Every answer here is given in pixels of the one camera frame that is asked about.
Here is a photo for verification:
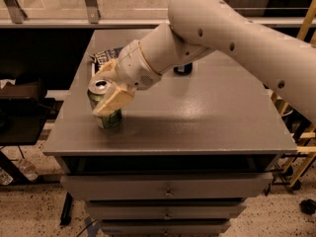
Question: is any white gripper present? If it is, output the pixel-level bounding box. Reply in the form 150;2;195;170
92;39;161;117

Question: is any green soda can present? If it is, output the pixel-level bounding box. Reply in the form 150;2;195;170
87;79;121;129

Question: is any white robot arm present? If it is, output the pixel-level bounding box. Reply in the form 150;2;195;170
94;0;316;123

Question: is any blue soda can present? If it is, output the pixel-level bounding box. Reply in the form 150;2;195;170
174;63;193;76

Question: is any blue chip bag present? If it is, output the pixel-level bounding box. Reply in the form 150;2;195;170
92;47;121;71

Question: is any grey drawer cabinet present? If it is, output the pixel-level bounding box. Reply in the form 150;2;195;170
42;28;298;237

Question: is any black side table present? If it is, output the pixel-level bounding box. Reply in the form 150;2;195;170
0;81;55;186

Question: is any metal railing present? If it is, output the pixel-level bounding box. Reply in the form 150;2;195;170
0;0;312;27

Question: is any clear plastic bottle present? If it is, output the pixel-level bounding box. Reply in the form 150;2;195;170
18;159;39;182

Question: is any middle grey drawer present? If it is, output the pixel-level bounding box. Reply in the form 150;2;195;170
86;200;246;220

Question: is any grey drawer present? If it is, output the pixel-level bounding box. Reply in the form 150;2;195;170
101;220;230;236
61;173;273;200
86;200;246;220

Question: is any bottom grey drawer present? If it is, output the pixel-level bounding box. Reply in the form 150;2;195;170
101;220;230;236

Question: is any top grey drawer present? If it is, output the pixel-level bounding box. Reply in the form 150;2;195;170
61;173;273;200

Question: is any black round floor object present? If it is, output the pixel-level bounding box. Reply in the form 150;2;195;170
300;199;316;215

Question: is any yellow wooden frame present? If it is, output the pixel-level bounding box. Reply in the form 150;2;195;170
276;0;316;191

